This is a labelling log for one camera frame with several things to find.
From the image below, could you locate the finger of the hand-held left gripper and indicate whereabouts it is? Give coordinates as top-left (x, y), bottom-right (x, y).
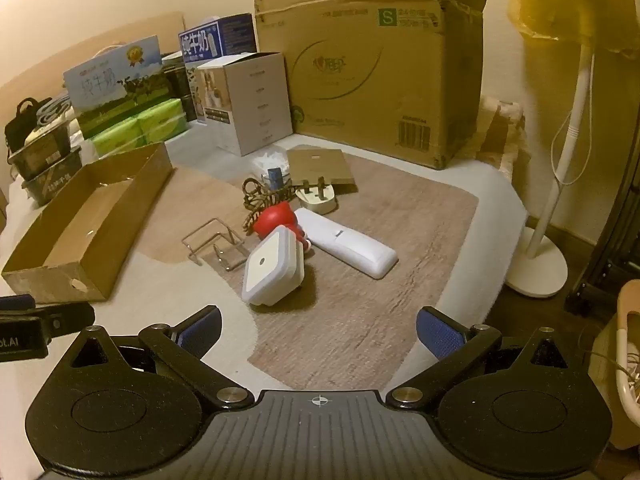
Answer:
top-left (0, 295), bottom-right (37, 314)
top-left (0, 301), bottom-right (96, 346)

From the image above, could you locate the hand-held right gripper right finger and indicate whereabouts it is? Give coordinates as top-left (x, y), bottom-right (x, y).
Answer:
top-left (386, 306), bottom-right (576, 413)

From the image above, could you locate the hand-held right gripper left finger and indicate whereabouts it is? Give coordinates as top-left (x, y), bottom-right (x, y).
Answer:
top-left (65, 305), bottom-right (253, 409)

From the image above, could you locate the metal wire holder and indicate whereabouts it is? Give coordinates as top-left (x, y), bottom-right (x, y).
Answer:
top-left (181, 217), bottom-right (251, 272)

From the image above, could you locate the white square night light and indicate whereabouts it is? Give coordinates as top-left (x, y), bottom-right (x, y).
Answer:
top-left (241, 225), bottom-right (307, 308)

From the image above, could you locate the red toy figure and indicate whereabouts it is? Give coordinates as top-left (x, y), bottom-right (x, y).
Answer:
top-left (252, 202), bottom-right (313, 253)

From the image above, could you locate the white remote control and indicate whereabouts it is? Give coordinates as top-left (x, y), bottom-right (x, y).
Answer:
top-left (295, 208), bottom-right (399, 279)

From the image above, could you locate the shallow cardboard tray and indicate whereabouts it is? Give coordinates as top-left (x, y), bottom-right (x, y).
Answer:
top-left (1, 142), bottom-right (175, 302)

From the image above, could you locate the cream plug adapter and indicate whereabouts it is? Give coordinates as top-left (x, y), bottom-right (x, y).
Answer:
top-left (295, 176), bottom-right (340, 214)

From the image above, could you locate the cotton swab container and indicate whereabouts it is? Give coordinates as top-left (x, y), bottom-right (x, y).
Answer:
top-left (251, 149), bottom-right (292, 181)

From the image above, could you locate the small brown box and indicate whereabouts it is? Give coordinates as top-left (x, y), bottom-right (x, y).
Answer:
top-left (286, 147), bottom-right (358, 195)

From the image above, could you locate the white standing fan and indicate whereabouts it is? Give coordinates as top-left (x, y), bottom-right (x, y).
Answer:
top-left (505, 45), bottom-right (598, 298)

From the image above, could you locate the beige plastic basket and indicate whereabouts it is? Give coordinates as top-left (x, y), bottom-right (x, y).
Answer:
top-left (595, 280), bottom-right (640, 451)

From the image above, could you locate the black bag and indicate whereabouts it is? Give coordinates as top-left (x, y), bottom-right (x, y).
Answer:
top-left (4, 97), bottom-right (53, 151)

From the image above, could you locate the grey folded cloth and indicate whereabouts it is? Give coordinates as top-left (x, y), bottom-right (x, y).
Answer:
top-left (35, 97), bottom-right (76, 128)

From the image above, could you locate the black metal rack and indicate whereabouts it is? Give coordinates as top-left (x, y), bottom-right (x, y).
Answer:
top-left (565, 160), bottom-right (640, 316)

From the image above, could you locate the white product box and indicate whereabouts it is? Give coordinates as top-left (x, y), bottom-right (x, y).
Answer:
top-left (196, 51), bottom-right (293, 157)

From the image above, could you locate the cow print milk carton box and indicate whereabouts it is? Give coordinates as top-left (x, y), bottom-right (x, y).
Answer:
top-left (63, 35), bottom-right (176, 139)

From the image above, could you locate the dark gift box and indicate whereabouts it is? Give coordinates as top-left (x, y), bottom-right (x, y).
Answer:
top-left (161, 52), bottom-right (193, 121)

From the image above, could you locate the large cardboard box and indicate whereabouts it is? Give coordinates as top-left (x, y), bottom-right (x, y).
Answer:
top-left (255, 0), bottom-right (496, 171)

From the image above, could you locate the wooden headboard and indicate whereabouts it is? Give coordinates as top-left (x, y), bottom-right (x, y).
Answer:
top-left (0, 10), bottom-right (186, 126)

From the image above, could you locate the blue milk carton box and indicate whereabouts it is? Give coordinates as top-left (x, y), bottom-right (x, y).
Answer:
top-left (178, 13), bottom-right (258, 123)

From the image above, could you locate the yellow plastic fan cover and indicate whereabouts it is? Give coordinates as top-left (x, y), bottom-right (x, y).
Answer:
top-left (507, 0), bottom-right (640, 63)

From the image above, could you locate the white fan cable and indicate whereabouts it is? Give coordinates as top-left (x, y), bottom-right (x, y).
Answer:
top-left (550, 55), bottom-right (597, 186)

